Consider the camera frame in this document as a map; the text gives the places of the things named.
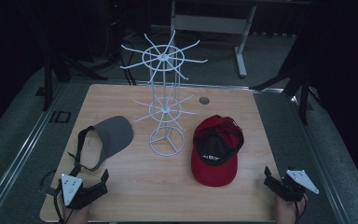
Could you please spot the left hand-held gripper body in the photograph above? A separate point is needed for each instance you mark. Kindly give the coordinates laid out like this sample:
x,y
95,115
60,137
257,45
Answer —
x,y
71,186

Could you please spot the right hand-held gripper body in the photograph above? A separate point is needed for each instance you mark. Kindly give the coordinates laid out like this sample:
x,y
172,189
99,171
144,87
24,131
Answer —
x,y
293,188

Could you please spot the grey sun visor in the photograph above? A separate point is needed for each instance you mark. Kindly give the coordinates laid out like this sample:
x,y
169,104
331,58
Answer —
x,y
115,135

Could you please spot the red baseball cap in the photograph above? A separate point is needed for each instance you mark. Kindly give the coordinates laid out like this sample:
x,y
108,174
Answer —
x,y
214,161

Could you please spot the person's right hand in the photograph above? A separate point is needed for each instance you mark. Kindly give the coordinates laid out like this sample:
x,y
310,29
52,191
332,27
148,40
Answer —
x,y
287,211

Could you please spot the person's left hand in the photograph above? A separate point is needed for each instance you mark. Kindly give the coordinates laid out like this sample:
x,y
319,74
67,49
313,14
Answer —
x,y
76,215

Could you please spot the grey round table grommet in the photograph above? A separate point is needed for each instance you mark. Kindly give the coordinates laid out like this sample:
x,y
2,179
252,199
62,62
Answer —
x,y
204,100

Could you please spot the metal floor rail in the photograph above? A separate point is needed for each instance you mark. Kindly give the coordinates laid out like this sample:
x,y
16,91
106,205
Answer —
x,y
320,168
15,161

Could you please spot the black floor bracket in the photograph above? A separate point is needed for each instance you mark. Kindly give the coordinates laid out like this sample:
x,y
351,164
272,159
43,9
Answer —
x,y
60,116

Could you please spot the white metal desk frame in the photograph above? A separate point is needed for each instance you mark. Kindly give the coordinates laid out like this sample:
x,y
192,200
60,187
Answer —
x,y
211,24

